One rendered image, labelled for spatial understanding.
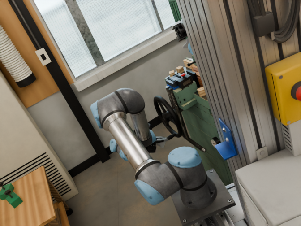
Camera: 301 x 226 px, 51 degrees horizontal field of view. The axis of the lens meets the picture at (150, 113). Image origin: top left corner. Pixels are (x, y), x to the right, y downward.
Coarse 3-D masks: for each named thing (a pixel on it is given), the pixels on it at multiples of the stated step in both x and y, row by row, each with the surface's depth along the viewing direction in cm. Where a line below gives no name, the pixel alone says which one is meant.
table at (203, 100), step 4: (184, 68) 219; (188, 68) 216; (176, 72) 218; (184, 72) 213; (168, 76) 217; (196, 92) 185; (196, 96) 184; (204, 96) 178; (192, 100) 185; (196, 100) 186; (200, 100) 182; (204, 100) 177; (184, 104) 185; (188, 104) 184; (192, 104) 186; (204, 104) 180; (208, 104) 175; (184, 108) 184; (188, 108) 185; (208, 108) 177
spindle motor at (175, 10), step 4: (168, 0) 170; (172, 0) 166; (172, 4) 169; (176, 4) 166; (172, 8) 171; (176, 8) 168; (172, 12) 173; (176, 12) 169; (176, 16) 172; (180, 16) 169; (176, 20) 174
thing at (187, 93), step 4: (192, 84) 183; (196, 84) 185; (180, 88) 183; (184, 88) 182; (188, 88) 183; (192, 88) 184; (196, 88) 186; (176, 92) 181; (180, 92) 182; (184, 92) 183; (188, 92) 184; (192, 92) 185; (176, 96) 184; (180, 96) 183; (184, 96) 184; (188, 96) 185; (192, 96) 186; (176, 100) 188; (180, 100) 184; (184, 100) 184; (188, 100) 186; (180, 104) 186
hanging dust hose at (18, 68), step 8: (0, 32) 235; (0, 40) 236; (8, 40) 241; (0, 48) 238; (8, 48) 240; (0, 56) 241; (8, 56) 241; (16, 56) 245; (8, 64) 244; (16, 64) 245; (24, 64) 251; (16, 72) 247; (24, 72) 250; (32, 72) 260; (16, 80) 253; (24, 80) 251; (32, 80) 255
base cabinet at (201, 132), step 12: (192, 120) 211; (192, 132) 223; (204, 132) 203; (216, 132) 185; (204, 144) 214; (204, 156) 228; (216, 156) 206; (204, 168) 243; (216, 168) 218; (228, 168) 198; (228, 180) 209
